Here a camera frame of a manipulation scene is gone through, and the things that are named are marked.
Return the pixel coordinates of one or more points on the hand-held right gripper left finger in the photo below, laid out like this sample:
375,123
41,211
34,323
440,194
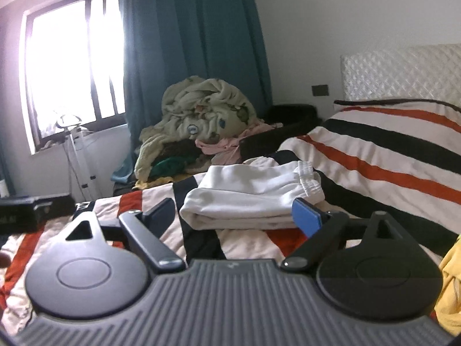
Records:
162,216

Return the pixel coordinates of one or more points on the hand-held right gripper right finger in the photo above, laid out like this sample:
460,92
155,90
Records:
306,216

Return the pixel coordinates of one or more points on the white pants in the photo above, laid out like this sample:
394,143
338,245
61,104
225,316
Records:
248,194

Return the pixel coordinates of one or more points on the green garment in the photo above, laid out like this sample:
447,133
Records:
169,167

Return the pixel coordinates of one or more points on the narrow teal curtain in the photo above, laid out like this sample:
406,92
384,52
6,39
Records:
5,169

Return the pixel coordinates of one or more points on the dark brown garment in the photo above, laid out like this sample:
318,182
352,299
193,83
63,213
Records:
180,147

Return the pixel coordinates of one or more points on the white garment steamer stand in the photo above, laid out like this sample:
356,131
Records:
81,158

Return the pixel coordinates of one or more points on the pink garment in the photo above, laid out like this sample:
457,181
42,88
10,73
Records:
223,149

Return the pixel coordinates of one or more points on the striped bed blanket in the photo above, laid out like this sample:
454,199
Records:
389,165

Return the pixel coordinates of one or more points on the dark sofa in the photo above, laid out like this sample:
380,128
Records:
288,119

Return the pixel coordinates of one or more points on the cream printed fleece blanket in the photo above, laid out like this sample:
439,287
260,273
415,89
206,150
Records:
201,97

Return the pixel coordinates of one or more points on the dark framed window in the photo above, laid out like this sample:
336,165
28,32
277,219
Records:
72,61

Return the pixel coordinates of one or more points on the yellow cloth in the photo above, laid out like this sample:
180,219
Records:
450,288

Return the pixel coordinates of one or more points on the white quilted headboard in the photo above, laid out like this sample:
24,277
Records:
399,72

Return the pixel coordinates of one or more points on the wide teal curtain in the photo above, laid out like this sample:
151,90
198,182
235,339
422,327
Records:
194,25

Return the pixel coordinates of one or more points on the dark wall switch plate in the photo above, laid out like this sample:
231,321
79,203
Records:
319,90

